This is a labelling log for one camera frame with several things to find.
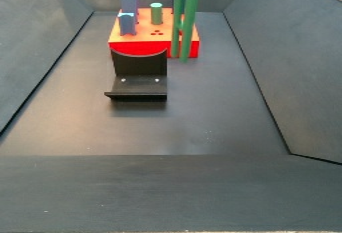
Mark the black curved holder stand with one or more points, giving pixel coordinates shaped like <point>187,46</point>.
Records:
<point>140,77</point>

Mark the red peg board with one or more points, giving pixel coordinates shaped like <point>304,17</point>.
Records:
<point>152,38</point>

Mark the green three prong peg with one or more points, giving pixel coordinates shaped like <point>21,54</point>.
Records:
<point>184,10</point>

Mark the short light blue arch block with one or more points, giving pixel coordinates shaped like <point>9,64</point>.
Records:
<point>127,23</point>

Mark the green cylinder peg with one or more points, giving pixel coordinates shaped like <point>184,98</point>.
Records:
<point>156,13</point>

